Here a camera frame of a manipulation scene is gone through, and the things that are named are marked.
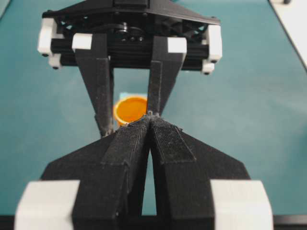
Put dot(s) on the orange round block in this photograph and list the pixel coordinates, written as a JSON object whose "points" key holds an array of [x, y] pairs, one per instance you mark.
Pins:
{"points": [[129, 109]]}

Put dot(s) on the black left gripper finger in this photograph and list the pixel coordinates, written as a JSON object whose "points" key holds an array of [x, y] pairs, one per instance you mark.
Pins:
{"points": [[92, 188], [201, 188]]}

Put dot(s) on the black white opposite gripper body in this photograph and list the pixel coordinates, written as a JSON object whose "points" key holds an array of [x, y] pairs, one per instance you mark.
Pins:
{"points": [[131, 26]]}

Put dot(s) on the opposite left gripper finger side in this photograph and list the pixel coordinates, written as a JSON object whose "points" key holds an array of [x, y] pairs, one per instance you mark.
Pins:
{"points": [[94, 64], [168, 56]]}

